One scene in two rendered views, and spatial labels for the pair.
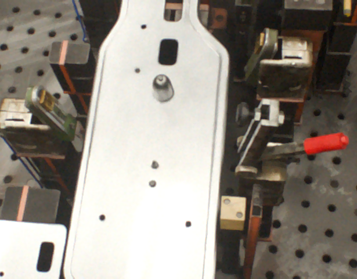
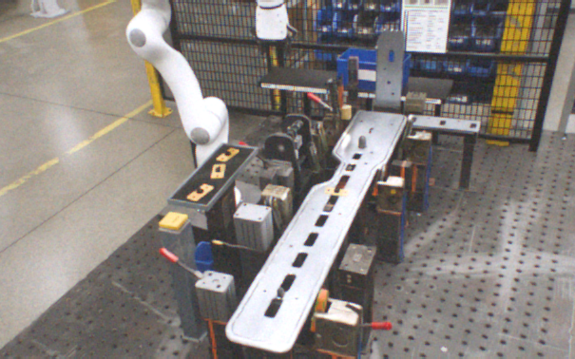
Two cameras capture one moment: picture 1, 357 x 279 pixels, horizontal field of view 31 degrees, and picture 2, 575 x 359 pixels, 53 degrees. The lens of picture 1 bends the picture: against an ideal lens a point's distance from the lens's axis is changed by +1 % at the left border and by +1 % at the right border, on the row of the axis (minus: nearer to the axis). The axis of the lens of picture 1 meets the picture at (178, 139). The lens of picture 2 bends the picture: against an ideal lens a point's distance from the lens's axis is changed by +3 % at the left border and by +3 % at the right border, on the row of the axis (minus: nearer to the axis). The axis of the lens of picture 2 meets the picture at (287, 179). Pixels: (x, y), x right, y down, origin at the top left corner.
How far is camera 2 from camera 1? 2.46 m
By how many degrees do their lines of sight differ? 81
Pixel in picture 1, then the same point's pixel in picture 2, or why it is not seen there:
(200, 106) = (348, 141)
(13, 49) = (449, 262)
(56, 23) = (421, 270)
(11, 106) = (424, 136)
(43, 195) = not seen: hidden behind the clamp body
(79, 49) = (396, 163)
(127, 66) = (375, 154)
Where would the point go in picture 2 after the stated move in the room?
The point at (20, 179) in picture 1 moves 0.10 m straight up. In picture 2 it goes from (440, 212) to (442, 192)
